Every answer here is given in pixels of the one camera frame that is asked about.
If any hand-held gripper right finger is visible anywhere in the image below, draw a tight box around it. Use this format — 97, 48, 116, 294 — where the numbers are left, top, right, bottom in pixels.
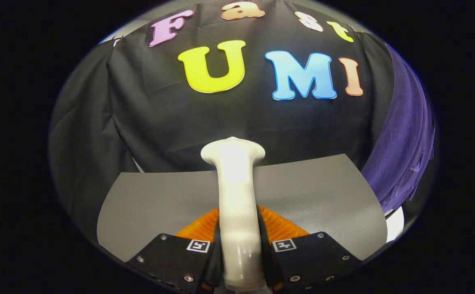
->
256, 205, 362, 292

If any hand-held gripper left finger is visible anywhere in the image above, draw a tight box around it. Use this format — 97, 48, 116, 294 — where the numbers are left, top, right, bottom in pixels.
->
126, 207, 223, 294

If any white garment steamer head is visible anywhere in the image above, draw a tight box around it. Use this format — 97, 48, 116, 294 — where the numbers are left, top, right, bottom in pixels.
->
201, 137, 267, 292

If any purple corduroy jacket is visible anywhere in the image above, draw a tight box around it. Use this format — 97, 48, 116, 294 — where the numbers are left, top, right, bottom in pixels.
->
361, 43, 436, 214

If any white garment form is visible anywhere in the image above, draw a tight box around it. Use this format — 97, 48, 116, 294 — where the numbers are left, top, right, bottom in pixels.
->
384, 206, 405, 243

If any grey cabinet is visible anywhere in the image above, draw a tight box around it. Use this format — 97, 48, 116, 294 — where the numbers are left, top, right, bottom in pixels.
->
97, 154, 388, 263

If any black backdrop cloth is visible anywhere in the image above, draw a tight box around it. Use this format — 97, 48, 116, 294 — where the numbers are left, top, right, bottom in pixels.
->
49, 0, 397, 241

